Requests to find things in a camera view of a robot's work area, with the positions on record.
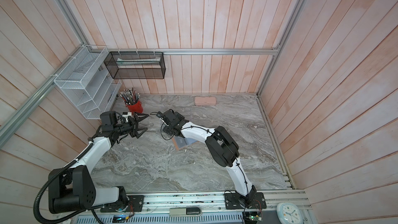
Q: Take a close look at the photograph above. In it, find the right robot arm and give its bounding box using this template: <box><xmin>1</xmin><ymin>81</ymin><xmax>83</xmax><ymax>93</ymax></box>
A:
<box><xmin>156</xmin><ymin>109</ymin><xmax>257</xmax><ymax>208</ymax></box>

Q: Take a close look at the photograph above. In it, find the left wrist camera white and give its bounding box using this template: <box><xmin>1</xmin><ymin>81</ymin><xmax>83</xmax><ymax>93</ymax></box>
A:
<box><xmin>117</xmin><ymin>112</ymin><xmax>132</xmax><ymax>123</ymax></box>

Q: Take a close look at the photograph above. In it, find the white wire mesh shelf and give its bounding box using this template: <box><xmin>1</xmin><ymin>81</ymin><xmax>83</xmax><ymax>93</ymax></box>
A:
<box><xmin>55</xmin><ymin>45</ymin><xmax>121</xmax><ymax>120</ymax></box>

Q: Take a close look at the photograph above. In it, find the red pen cup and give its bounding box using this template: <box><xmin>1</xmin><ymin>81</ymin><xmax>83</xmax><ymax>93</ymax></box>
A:
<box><xmin>125</xmin><ymin>100</ymin><xmax>144</xmax><ymax>114</ymax></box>

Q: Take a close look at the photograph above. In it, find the white analog clock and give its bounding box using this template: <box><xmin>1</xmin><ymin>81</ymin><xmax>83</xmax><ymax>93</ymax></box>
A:
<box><xmin>276</xmin><ymin>202</ymin><xmax>304</xmax><ymax>224</ymax></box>

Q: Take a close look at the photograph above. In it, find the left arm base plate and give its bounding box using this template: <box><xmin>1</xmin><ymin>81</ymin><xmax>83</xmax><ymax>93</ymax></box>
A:
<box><xmin>100</xmin><ymin>195</ymin><xmax>145</xmax><ymax>213</ymax></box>

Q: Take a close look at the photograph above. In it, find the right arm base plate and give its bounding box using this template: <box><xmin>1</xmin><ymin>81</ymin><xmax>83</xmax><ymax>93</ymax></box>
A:
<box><xmin>224</xmin><ymin>191</ymin><xmax>267</xmax><ymax>210</ymax></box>

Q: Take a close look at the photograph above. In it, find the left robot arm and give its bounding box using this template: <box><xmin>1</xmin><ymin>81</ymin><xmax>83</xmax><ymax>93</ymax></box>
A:
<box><xmin>33</xmin><ymin>111</ymin><xmax>148</xmax><ymax>224</ymax></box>

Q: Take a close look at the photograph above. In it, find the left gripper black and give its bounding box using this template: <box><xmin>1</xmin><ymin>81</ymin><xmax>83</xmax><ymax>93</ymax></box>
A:
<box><xmin>113</xmin><ymin>111</ymin><xmax>149</xmax><ymax>139</ymax></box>

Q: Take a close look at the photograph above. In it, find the black mesh wall basket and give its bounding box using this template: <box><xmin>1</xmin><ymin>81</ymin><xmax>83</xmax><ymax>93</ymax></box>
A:
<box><xmin>104</xmin><ymin>51</ymin><xmax>166</xmax><ymax>79</ymax></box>

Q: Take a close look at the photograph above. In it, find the grey black handheld device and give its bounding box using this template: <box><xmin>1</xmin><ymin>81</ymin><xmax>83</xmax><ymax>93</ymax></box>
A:
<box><xmin>169</xmin><ymin>206</ymin><xmax>202</xmax><ymax>216</ymax></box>

